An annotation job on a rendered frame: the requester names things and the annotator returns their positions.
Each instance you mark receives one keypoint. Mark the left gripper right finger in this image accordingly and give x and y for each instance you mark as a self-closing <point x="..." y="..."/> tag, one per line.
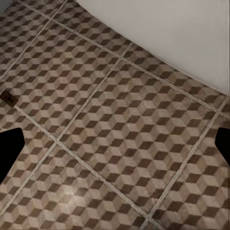
<point x="222" y="142"/>

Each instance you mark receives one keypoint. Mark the bathtub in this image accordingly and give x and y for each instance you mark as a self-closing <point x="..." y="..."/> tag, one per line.
<point x="192" y="36"/>

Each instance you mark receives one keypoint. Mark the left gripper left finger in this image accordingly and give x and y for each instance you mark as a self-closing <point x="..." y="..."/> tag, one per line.
<point x="11" y="144"/>

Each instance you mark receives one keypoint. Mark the mousetrap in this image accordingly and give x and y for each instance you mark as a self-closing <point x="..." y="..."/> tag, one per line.
<point x="8" y="99"/>

